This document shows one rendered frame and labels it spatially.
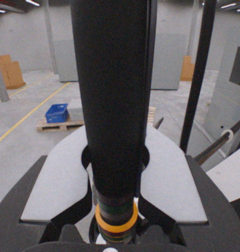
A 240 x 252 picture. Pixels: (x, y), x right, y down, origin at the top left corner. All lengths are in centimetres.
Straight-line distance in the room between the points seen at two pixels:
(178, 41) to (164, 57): 75
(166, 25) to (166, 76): 732
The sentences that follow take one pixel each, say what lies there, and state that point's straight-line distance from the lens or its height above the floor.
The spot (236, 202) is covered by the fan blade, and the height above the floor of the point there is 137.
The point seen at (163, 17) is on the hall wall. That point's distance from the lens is 1275.
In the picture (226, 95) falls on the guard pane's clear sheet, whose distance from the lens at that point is 116.
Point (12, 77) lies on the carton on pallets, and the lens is 836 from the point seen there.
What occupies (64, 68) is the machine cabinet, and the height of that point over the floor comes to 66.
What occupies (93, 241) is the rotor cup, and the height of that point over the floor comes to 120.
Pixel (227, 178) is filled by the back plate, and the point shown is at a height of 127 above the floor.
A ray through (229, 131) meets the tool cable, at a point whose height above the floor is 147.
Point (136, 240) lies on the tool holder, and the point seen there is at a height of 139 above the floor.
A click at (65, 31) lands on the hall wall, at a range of 1295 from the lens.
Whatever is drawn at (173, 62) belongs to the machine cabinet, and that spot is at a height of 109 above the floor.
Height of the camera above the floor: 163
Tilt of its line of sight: 31 degrees down
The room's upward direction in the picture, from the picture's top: straight up
